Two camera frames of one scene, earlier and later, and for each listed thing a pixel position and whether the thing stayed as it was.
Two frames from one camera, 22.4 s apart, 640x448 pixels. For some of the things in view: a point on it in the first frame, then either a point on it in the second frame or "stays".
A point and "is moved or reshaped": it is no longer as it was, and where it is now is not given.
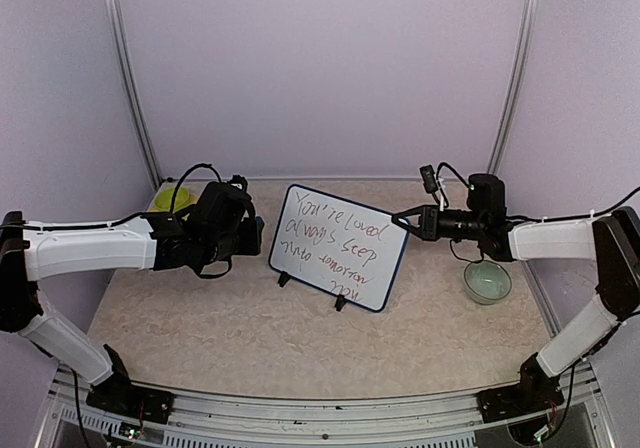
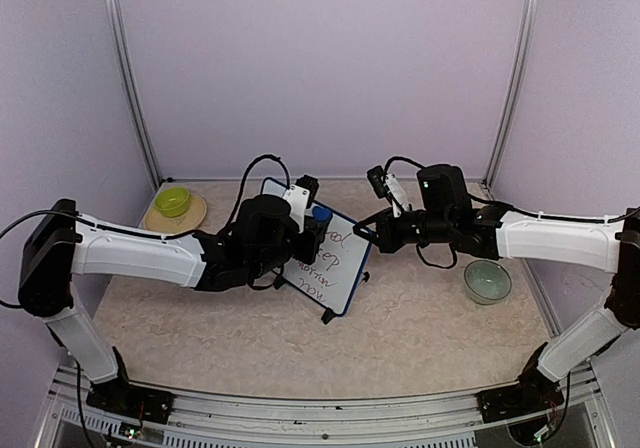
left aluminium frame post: [113, 12] stays
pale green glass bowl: [487, 282] stays
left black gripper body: [226, 246] -> [275, 258]
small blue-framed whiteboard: [345, 250] is moved or reshaped
